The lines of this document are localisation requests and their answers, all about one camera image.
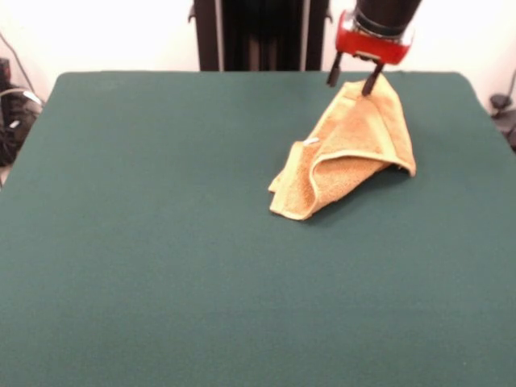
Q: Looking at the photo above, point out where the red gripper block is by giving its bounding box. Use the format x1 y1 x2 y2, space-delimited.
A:
325 10 417 98

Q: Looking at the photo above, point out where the tan terry towel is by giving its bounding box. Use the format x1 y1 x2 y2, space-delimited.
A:
268 78 417 222

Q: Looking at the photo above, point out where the dark green table cloth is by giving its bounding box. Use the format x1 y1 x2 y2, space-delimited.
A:
0 70 516 387

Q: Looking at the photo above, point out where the black equipment pile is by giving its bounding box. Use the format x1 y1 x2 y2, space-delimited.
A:
0 58 44 169

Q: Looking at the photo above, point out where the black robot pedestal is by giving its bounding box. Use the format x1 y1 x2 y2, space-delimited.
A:
187 0 342 73

